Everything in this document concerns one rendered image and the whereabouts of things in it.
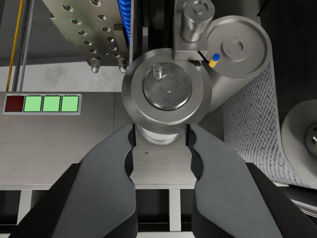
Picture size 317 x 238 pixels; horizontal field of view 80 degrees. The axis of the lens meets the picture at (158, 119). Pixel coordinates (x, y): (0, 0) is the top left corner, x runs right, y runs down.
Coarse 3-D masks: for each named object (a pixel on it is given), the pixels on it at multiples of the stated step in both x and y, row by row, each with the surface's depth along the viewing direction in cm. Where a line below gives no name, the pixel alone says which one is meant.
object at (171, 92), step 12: (168, 72) 29; (180, 72) 29; (144, 84) 29; (156, 84) 29; (168, 84) 29; (180, 84) 29; (156, 96) 29; (168, 96) 29; (180, 96) 29; (168, 108) 28
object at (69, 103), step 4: (64, 96) 63; (68, 96) 63; (72, 96) 63; (76, 96) 63; (64, 100) 63; (68, 100) 63; (72, 100) 63; (76, 100) 63; (64, 104) 63; (68, 104) 63; (72, 104) 63; (76, 104) 63; (64, 108) 62; (68, 108) 63; (72, 108) 63; (76, 108) 63
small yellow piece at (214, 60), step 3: (198, 51) 28; (201, 54) 28; (216, 54) 25; (204, 57) 28; (213, 57) 25; (216, 57) 25; (219, 57) 25; (204, 60) 28; (207, 60) 27; (210, 60) 26; (213, 60) 25; (216, 60) 25; (210, 63) 26; (213, 63) 26; (216, 63) 26; (210, 66) 26; (213, 66) 26
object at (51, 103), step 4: (48, 96) 63; (52, 96) 63; (56, 96) 63; (44, 100) 63; (48, 100) 63; (52, 100) 63; (56, 100) 63; (44, 104) 63; (48, 104) 63; (52, 104) 63; (56, 104) 63; (44, 108) 62; (48, 108) 62; (52, 108) 62; (56, 108) 62
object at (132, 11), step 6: (132, 0) 35; (132, 6) 34; (132, 12) 34; (138, 12) 44; (132, 18) 34; (138, 18) 44; (132, 24) 34; (138, 24) 44; (132, 30) 33; (138, 30) 44; (132, 36) 33; (138, 36) 44; (132, 42) 33; (138, 42) 44; (132, 48) 33; (138, 48) 44; (132, 54) 33; (138, 54) 44; (132, 60) 32
